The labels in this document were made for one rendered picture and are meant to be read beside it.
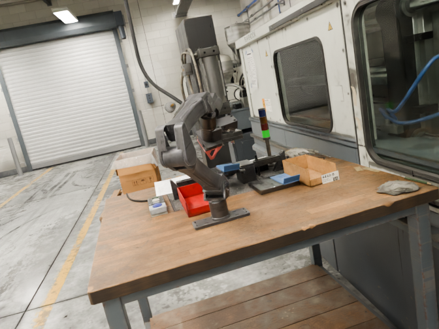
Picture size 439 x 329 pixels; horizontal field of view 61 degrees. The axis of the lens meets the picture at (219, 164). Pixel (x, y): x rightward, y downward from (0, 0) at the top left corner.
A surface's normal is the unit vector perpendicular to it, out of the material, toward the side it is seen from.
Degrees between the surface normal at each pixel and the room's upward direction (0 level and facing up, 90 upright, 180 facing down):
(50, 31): 91
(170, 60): 90
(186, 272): 90
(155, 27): 90
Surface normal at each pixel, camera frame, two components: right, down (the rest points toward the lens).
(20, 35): 0.19, 0.20
